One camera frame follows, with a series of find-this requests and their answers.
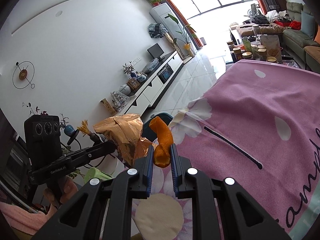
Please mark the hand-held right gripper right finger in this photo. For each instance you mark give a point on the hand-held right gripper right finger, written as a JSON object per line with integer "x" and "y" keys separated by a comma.
{"x": 175, "y": 172}

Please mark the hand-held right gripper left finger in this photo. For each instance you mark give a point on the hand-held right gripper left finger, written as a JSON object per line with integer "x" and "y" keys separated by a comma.
{"x": 150, "y": 170}

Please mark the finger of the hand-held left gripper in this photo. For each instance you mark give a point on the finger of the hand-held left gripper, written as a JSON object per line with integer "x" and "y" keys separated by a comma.
{"x": 105, "y": 146}
{"x": 86, "y": 160}

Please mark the copper foil snack bag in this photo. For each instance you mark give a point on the copper foil snack bag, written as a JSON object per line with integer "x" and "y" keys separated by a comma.
{"x": 122, "y": 132}

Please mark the orange peel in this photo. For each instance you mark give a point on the orange peel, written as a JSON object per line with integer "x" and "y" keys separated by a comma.
{"x": 162, "y": 140}

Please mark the dark teal waste bin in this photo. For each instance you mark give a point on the dark teal waste bin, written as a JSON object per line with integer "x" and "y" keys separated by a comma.
{"x": 165, "y": 117}

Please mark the person's left forearm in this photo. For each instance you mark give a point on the person's left forearm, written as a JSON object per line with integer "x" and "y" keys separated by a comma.
{"x": 20, "y": 212}

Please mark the person's left hand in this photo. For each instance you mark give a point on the person's left hand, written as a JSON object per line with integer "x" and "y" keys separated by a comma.
{"x": 67, "y": 188}

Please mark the light green container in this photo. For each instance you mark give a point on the light green container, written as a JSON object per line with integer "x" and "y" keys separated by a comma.
{"x": 97, "y": 175}

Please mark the white cylindrical stool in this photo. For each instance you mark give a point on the white cylindrical stool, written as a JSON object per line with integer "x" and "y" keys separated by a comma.
{"x": 110, "y": 166}

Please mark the black metal plant stand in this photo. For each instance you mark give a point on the black metal plant stand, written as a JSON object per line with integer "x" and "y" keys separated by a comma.
{"x": 75, "y": 142}

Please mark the wheat stalks in dark vase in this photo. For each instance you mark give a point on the wheat stalks in dark vase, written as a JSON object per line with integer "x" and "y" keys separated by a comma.
{"x": 86, "y": 130}

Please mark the plant in round blue vase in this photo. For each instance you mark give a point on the plant in round blue vase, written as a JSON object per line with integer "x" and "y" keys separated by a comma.
{"x": 68, "y": 130}

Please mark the red flowers in white vase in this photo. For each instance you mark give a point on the red flowers in white vase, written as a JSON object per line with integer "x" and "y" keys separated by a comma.
{"x": 35, "y": 108}

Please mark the dark cabinet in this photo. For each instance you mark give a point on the dark cabinet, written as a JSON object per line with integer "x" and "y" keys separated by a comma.
{"x": 12, "y": 165}

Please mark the patterned cardboard box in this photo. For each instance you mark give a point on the patterned cardboard box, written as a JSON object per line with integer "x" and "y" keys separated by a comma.
{"x": 108, "y": 106}

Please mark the clear wrapped ship model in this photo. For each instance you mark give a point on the clear wrapped ship model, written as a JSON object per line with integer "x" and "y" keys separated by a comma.
{"x": 120, "y": 101}

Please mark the blue and white porcelain jar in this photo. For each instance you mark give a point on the blue and white porcelain jar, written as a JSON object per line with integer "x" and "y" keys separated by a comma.
{"x": 141, "y": 77}

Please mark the white and black cabinet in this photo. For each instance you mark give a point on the white and black cabinet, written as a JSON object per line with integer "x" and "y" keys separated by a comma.
{"x": 155, "y": 85}

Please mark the small plant in blue vase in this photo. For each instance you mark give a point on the small plant in blue vase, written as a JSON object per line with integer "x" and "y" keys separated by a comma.
{"x": 129, "y": 68}

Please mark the bluish plastic bag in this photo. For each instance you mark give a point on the bluish plastic bag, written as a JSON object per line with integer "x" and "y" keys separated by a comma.
{"x": 150, "y": 65}

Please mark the pink flowered blanket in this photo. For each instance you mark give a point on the pink flowered blanket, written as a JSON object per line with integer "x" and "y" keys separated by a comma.
{"x": 250, "y": 117}

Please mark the black monitor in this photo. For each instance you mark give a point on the black monitor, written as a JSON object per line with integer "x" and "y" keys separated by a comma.
{"x": 155, "y": 51}

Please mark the cloth covered standing fan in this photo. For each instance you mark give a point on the cloth covered standing fan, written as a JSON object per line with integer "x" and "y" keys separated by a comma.
{"x": 157, "y": 30}

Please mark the black glass coffee table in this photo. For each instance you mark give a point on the black glass coffee table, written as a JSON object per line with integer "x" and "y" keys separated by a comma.
{"x": 228, "y": 56}

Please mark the recessed ceiling light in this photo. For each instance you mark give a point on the recessed ceiling light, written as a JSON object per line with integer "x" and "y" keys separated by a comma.
{"x": 58, "y": 13}

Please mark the large leaf floor plant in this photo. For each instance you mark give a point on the large leaf floor plant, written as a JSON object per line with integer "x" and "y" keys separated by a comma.
{"x": 186, "y": 33}

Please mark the white standing air conditioner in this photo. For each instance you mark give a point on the white standing air conditioner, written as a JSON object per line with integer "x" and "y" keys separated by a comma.
{"x": 162, "y": 17}

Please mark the green box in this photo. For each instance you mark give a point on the green box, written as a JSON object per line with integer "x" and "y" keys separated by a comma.
{"x": 246, "y": 44}

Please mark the small potted plant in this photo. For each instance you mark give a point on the small potted plant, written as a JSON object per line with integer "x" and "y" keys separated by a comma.
{"x": 156, "y": 2}

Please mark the brown paper bag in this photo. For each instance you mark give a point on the brown paper bag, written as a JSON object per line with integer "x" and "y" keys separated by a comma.
{"x": 271, "y": 46}

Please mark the brown ottoman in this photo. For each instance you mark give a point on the brown ottoman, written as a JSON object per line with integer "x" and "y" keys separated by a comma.
{"x": 260, "y": 30}

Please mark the dark clothes pile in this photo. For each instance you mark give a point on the dark clothes pile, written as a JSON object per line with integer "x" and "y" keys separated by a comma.
{"x": 260, "y": 19}

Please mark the grey green sectional sofa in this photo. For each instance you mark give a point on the grey green sectional sofa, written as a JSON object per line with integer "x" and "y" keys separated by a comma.
{"x": 295, "y": 37}

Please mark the office chair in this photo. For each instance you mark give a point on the office chair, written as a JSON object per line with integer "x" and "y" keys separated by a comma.
{"x": 255, "y": 10}

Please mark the white clothes pile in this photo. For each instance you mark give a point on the white clothes pile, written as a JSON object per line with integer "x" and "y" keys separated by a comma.
{"x": 276, "y": 15}

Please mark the red cloth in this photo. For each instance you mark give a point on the red cloth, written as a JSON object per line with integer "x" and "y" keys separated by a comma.
{"x": 295, "y": 25}

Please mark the orange cushion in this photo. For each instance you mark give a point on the orange cushion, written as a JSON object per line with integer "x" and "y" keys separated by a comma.
{"x": 317, "y": 37}

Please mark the blue cushion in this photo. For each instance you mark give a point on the blue cushion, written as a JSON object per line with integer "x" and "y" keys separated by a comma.
{"x": 307, "y": 25}

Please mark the brown wooden cabinet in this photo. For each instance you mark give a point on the brown wooden cabinet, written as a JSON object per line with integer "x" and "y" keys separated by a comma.
{"x": 279, "y": 2}

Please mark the wall outlets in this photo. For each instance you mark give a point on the wall outlets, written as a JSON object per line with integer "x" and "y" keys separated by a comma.
{"x": 136, "y": 60}

